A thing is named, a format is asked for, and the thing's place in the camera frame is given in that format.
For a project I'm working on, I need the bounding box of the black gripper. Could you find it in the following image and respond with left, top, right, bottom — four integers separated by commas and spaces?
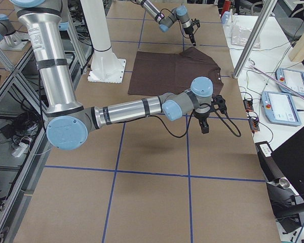
183, 22, 196, 46
194, 103, 211, 134

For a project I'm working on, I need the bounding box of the brown t-shirt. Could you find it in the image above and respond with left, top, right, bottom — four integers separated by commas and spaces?
128, 47, 223, 96

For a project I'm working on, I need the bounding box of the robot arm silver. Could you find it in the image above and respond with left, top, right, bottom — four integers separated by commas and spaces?
131, 0, 200, 47
10, 1, 213, 150

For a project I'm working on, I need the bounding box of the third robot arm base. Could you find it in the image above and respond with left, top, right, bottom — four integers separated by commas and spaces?
0, 14, 29, 51

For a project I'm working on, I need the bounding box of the red object at edge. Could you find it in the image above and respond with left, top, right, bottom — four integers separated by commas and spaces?
223, 0, 231, 12

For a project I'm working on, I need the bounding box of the silver foil bag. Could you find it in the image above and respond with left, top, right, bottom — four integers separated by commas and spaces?
231, 25, 252, 47

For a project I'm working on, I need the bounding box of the orange electronics board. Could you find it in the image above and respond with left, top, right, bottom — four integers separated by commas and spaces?
243, 99, 254, 112

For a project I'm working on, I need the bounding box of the near teach pendant tablet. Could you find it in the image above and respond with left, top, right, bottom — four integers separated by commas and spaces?
261, 91, 301, 127

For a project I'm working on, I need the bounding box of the black laptop computer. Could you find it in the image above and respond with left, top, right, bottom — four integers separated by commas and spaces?
272, 126, 304, 200

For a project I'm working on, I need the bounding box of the steel cup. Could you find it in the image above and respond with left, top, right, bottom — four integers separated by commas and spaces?
273, 178, 290, 189

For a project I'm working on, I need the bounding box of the wooden beam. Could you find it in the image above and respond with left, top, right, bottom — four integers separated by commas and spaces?
288, 33, 304, 62

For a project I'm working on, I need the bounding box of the black equipment stand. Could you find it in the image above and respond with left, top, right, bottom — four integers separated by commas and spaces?
255, 141, 304, 233

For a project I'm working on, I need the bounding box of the white power strip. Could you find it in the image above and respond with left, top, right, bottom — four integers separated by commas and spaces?
11, 142, 29, 158

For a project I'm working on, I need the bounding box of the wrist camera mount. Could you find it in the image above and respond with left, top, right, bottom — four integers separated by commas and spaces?
211, 95, 227, 115
191, 18, 200, 28

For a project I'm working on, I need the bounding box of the right black braided cable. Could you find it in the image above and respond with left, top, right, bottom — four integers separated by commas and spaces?
151, 108, 242, 139

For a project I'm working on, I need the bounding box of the aluminium frame post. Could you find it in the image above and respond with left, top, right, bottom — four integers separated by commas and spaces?
233, 0, 277, 78

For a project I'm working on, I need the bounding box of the white pedestal base plate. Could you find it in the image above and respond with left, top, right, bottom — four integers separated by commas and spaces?
88, 49, 126, 84

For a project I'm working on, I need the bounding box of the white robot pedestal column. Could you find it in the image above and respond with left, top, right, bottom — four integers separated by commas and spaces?
81, 0, 111, 52

